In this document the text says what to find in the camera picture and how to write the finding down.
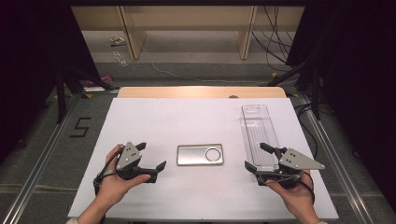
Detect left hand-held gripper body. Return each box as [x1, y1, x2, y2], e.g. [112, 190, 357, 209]
[116, 141, 149, 183]

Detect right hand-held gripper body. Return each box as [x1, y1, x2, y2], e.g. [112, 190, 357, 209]
[256, 147, 326, 189]

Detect clear plastic box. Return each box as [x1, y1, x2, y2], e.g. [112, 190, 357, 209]
[239, 104, 280, 172]

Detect translucent grey phone case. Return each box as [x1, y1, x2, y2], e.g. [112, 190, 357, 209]
[177, 143, 224, 166]

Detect person's left hand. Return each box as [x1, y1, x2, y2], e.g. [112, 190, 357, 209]
[94, 143, 152, 206]

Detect person's right hand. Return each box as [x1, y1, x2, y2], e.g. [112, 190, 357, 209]
[265, 174, 316, 217]

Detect white table sheet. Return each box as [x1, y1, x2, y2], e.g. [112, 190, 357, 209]
[67, 97, 340, 220]

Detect black metal stand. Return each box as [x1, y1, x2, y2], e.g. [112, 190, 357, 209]
[267, 59, 321, 120]
[55, 66, 120, 124]

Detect light wooden table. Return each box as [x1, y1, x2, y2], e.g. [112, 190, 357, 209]
[117, 86, 288, 99]

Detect pink cloth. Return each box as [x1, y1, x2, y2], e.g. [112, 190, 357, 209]
[86, 74, 113, 88]

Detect clear plastic bottle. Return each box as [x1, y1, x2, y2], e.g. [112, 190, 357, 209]
[112, 50, 129, 67]

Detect black curtain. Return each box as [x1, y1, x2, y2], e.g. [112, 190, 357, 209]
[0, 0, 104, 162]
[286, 0, 396, 213]

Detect crumpled wrapper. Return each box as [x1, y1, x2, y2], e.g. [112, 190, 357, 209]
[110, 35, 127, 48]

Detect light wooden shelf unit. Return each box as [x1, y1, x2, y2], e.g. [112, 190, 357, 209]
[70, 5, 306, 61]

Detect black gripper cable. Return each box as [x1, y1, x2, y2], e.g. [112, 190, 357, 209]
[92, 147, 125, 195]
[300, 171, 316, 204]

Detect metal floor rail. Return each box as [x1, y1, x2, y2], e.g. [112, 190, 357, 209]
[298, 92, 375, 224]
[1, 92, 82, 224]

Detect bundle of black cables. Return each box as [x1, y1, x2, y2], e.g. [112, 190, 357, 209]
[251, 6, 297, 73]

